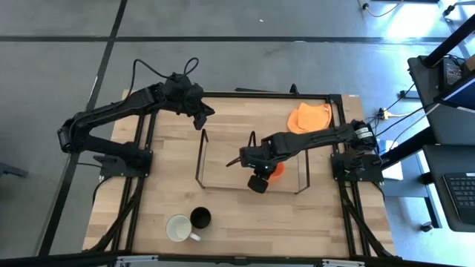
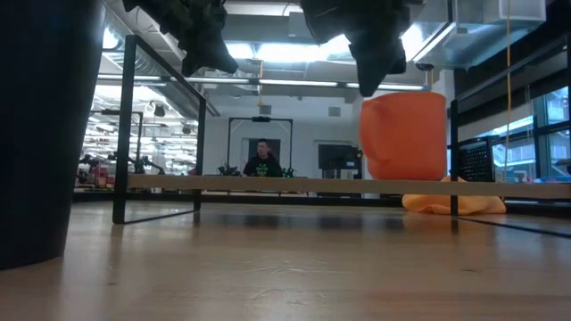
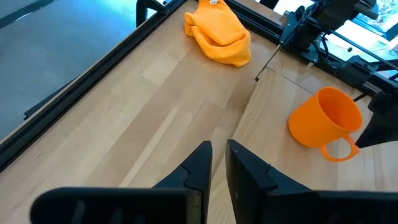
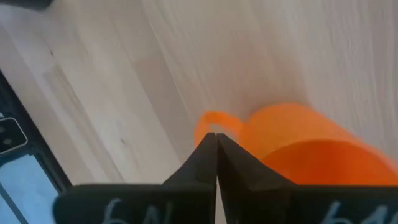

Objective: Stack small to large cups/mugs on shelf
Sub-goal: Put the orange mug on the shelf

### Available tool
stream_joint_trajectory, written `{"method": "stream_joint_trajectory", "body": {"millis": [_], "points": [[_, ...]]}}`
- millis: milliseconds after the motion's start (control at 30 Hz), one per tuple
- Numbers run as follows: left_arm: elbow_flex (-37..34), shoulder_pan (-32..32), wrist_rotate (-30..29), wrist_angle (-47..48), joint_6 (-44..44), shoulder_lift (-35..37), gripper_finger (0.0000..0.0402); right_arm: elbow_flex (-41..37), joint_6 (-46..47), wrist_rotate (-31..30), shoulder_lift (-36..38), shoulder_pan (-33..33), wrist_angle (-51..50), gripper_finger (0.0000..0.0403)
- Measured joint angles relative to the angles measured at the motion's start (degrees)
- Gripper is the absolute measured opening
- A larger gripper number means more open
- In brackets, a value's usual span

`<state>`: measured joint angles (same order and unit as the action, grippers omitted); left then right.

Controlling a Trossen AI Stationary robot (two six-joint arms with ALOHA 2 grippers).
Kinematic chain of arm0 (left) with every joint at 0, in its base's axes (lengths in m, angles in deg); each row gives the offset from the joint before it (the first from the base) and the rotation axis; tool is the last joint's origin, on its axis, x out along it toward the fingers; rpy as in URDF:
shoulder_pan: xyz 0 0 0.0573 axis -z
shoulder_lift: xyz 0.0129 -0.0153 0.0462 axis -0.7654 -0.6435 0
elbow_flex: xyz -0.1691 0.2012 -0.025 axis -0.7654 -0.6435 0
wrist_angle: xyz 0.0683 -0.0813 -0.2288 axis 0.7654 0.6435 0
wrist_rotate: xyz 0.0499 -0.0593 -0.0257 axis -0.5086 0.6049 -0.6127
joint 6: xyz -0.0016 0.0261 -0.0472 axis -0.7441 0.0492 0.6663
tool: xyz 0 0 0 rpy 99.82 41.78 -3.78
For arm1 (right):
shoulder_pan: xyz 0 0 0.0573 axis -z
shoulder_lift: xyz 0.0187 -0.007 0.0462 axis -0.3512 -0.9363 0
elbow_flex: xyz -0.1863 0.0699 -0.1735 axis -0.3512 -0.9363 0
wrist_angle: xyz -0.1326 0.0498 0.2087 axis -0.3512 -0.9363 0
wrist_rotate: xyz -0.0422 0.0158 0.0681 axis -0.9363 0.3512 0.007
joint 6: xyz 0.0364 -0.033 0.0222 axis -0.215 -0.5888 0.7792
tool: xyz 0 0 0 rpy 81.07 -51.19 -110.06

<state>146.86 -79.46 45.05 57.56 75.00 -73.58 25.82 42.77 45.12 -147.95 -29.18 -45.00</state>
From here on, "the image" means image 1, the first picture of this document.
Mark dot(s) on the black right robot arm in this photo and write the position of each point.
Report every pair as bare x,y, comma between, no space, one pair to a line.
319,137

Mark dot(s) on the orange plastic cup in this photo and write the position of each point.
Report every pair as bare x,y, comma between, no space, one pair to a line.
278,172

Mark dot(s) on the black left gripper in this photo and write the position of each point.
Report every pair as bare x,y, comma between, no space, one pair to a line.
183,94

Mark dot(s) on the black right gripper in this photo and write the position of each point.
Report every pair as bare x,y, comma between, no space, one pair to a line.
259,155

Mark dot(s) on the black electronics box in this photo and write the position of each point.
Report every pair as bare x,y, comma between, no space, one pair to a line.
452,72

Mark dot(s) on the black cup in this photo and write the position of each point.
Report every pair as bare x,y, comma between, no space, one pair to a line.
200,217

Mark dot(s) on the black table frame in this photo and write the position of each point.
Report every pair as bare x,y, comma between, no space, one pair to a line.
241,95

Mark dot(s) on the black rig crossbar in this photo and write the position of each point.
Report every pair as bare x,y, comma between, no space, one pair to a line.
55,259

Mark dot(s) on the black castor wheel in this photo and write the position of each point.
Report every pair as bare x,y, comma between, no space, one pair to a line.
426,227

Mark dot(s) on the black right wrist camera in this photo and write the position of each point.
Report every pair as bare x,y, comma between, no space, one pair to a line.
258,184

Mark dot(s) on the orange cloth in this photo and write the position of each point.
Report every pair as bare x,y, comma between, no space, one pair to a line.
310,116

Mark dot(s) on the black diagonal beam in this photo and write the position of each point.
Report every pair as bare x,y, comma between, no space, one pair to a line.
451,41

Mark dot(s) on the white mug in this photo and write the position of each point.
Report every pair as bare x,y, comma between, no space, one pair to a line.
179,228

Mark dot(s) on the black keyboard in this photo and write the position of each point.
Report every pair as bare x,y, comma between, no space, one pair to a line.
462,196

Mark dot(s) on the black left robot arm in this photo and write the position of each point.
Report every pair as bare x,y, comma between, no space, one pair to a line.
111,107

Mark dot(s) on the black standing desk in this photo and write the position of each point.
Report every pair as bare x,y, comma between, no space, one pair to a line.
449,122

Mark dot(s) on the grey chair base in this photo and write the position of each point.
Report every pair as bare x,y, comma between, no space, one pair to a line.
11,170

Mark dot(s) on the yellow power strip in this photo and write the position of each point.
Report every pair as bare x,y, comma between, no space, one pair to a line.
384,113

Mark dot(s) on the black side desk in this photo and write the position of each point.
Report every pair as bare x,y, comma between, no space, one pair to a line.
438,159

